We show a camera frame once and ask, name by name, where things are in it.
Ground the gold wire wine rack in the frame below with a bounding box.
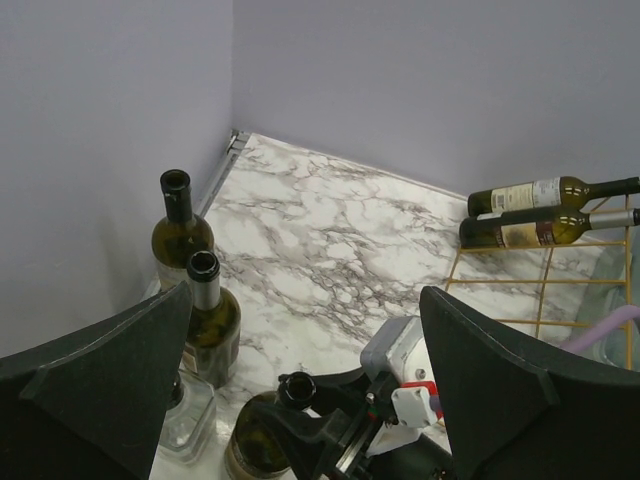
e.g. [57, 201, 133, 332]
[443, 207, 639, 345]

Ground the front dark wine bottle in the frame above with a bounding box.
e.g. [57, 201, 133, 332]
[182, 250, 241, 389]

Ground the clear glass bottle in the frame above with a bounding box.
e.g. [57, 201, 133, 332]
[158, 369, 216, 464]

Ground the rear dark wine bottle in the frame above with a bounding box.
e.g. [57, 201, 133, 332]
[151, 169, 214, 291]

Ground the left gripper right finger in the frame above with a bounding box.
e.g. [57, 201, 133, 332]
[419, 287, 639, 479]

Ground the dark wine bottle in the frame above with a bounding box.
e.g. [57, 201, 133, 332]
[182, 250, 241, 389]
[151, 169, 214, 291]

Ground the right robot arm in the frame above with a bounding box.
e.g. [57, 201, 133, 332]
[253, 368, 456, 479]

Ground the wine bottle white label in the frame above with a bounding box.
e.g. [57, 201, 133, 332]
[467, 176, 639, 217]

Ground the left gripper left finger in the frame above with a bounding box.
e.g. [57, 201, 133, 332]
[1, 283, 192, 479]

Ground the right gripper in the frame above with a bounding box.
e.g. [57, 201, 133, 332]
[254, 368, 399, 479]

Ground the wine bottle brown label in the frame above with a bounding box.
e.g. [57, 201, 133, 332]
[459, 206, 639, 249]

